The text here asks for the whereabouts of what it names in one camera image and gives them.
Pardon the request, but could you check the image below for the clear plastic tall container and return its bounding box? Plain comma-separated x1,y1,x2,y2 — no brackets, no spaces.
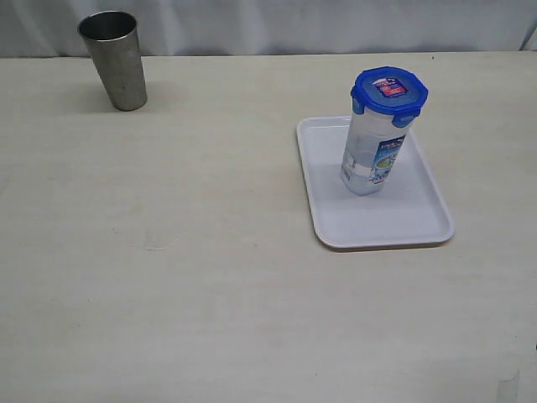
341,107,411,196

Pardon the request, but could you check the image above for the blue snap-lock container lid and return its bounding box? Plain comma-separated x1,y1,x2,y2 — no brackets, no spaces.
350,66,429,128

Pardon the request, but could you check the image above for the stainless steel tumbler cup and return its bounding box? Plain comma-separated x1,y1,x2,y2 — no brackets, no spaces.
77,11,148,111

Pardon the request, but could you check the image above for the white rectangular plastic tray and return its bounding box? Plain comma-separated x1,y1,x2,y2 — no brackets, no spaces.
296,116,455,250

